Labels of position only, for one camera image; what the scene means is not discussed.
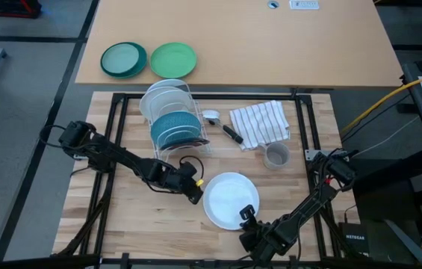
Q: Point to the light wooden desk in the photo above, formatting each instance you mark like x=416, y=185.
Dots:
x=270, y=45

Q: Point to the white round plate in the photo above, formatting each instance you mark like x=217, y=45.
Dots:
x=162, y=102
x=229, y=198
x=169, y=83

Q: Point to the grey metal mounting bracket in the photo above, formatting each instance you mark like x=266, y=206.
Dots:
x=313, y=154

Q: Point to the black Netgear network box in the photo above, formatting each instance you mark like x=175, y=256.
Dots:
x=354, y=237

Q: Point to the blue wave-patterned plate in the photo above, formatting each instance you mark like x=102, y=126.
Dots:
x=175, y=125

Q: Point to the grey ceramic mug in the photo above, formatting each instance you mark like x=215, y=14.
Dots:
x=276, y=157

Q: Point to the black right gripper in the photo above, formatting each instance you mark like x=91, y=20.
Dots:
x=261, y=239

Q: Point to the black metal rig frame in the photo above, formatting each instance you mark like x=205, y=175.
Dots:
x=210, y=96

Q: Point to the dark green plate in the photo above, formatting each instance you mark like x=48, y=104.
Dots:
x=123, y=60

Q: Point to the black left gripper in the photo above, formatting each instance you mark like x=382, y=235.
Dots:
x=182, y=175

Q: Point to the black and red crate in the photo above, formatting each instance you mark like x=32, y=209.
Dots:
x=9, y=7

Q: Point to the white brown-striped dish towel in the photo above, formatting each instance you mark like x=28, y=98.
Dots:
x=259, y=123

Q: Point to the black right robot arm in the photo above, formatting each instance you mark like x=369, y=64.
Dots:
x=307, y=209

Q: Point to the light green plate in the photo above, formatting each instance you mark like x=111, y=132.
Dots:
x=173, y=60

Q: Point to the dark brown plate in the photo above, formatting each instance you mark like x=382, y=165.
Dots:
x=199, y=142

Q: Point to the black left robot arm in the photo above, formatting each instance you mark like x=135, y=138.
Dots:
x=121, y=157

